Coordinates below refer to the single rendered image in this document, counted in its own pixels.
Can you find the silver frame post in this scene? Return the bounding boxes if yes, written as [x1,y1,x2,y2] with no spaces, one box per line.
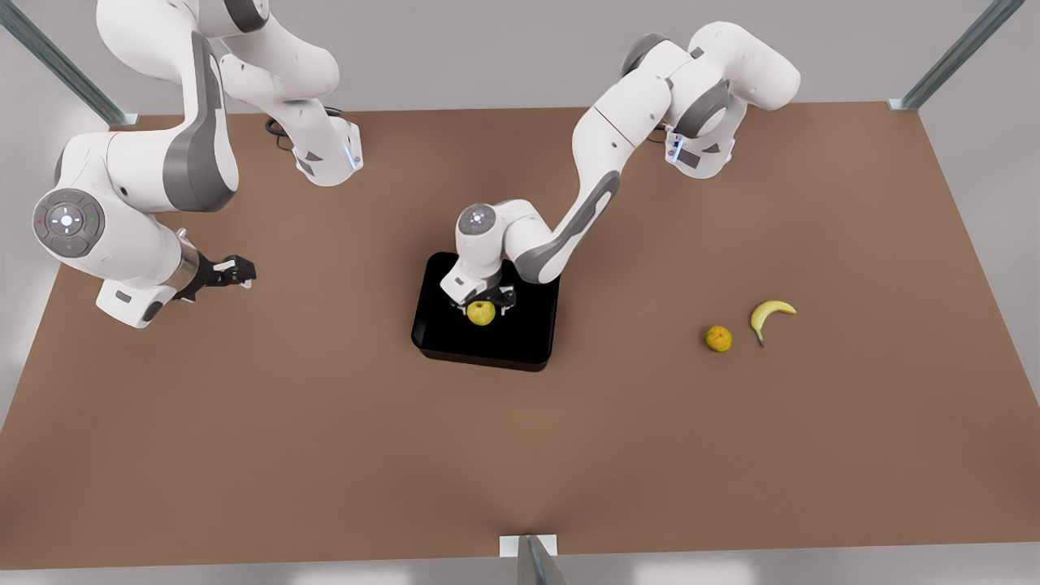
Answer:
[888,0,1026,112]
[0,0,140,128]
[499,534,568,585]

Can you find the yellow banana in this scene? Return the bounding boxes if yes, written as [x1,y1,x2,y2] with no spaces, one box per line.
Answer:
[750,300,798,348]

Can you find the black cable loop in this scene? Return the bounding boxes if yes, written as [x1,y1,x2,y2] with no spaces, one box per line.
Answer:
[265,106,345,152]

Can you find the black rectangular tray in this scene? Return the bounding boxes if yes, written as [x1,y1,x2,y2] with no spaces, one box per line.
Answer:
[411,252,561,373]

